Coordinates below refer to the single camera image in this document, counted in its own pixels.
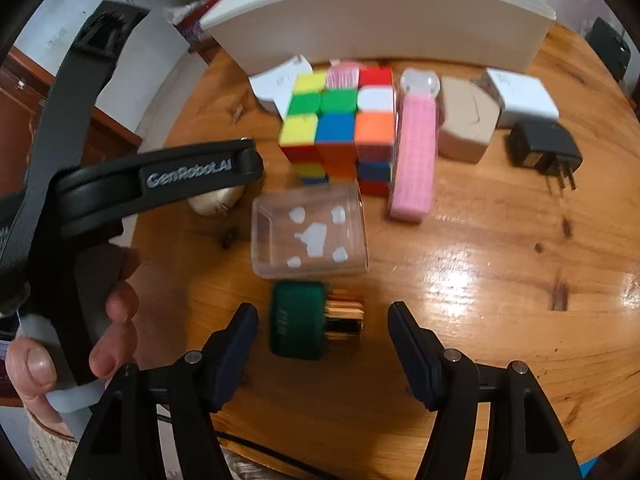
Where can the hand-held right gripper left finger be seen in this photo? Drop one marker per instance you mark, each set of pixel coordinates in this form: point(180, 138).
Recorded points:
point(239, 355)

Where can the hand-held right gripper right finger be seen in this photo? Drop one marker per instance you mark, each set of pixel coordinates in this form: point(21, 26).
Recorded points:
point(412, 355)

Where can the green and gold bottle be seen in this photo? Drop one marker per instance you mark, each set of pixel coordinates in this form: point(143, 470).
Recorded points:
point(297, 320)

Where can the clear plastic box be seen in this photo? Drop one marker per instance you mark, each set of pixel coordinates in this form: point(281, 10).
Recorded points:
point(310, 235)

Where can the off-white plastic case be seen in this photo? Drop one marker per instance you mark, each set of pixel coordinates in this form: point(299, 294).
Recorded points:
point(465, 120)

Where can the multicoloured puzzle cube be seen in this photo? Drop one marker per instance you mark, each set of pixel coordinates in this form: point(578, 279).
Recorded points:
point(340, 125)

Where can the black power adapter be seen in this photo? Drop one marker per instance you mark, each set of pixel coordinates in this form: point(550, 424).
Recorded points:
point(542, 150)

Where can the white storage box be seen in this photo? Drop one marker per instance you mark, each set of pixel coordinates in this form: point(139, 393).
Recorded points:
point(380, 15)

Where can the person's left hand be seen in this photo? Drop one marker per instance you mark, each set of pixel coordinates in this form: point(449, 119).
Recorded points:
point(120, 330)

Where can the wooden door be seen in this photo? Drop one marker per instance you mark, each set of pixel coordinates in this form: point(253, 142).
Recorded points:
point(50, 125)

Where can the small gold object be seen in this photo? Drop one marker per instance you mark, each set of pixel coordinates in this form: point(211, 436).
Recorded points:
point(215, 202)

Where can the small white carton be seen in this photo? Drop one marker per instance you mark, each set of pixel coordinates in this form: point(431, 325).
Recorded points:
point(272, 85)

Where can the pink striped packet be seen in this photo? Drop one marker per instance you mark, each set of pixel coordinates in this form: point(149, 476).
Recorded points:
point(344, 74)

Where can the white power adapter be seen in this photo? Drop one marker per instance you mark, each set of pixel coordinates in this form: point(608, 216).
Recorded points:
point(525, 97)

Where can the dark chair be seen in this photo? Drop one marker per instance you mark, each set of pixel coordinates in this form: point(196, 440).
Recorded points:
point(607, 47)

